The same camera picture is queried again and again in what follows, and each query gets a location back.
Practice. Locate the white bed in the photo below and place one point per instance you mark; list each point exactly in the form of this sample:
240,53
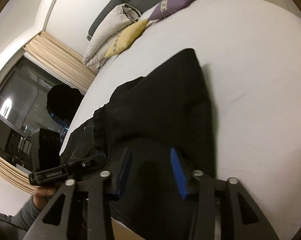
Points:
253,80

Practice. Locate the beige curtain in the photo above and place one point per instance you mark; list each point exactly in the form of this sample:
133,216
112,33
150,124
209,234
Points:
60,60
10,172

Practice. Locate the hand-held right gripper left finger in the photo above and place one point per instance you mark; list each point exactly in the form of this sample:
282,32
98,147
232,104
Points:
123,175

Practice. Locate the person's left forearm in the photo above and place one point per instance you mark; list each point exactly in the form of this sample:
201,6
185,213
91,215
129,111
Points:
13,222

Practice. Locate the purple cushion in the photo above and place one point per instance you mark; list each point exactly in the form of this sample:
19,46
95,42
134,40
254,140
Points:
175,2

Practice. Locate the yellow cushion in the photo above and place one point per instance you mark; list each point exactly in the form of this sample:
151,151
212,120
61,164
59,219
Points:
126,37

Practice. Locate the window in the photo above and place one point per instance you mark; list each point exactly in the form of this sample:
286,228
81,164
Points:
23,105

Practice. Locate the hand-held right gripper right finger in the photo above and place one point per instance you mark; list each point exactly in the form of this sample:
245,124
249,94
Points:
178,177

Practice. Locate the black pants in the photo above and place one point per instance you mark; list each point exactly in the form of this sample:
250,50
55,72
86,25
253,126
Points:
160,105

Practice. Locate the white pillow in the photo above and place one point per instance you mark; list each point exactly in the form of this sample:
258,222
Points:
148,13

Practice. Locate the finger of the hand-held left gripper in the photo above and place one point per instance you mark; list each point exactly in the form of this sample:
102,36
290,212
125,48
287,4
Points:
90,162

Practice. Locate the person's left hand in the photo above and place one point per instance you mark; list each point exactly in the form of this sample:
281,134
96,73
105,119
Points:
43,198

